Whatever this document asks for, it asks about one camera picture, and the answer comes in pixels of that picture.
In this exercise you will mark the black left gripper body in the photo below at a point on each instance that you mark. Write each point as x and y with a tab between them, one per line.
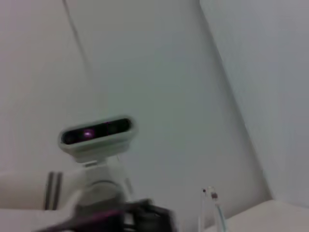
149	217

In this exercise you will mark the clear white glasses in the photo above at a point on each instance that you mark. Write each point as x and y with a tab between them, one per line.
218	210

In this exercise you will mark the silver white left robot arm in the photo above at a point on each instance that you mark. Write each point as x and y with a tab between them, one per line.
24	191

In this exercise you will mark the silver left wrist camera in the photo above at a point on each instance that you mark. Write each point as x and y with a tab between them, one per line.
96	135

